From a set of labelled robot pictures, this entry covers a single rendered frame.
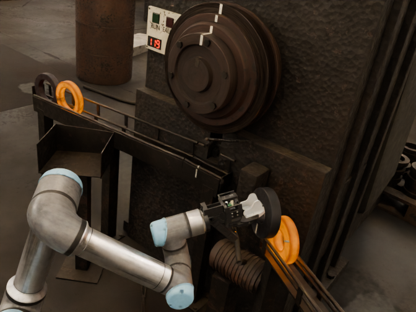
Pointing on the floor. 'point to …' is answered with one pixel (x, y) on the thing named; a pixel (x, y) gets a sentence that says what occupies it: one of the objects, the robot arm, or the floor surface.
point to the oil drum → (104, 41)
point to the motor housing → (231, 275)
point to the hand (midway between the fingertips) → (265, 207)
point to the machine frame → (290, 128)
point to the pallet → (395, 185)
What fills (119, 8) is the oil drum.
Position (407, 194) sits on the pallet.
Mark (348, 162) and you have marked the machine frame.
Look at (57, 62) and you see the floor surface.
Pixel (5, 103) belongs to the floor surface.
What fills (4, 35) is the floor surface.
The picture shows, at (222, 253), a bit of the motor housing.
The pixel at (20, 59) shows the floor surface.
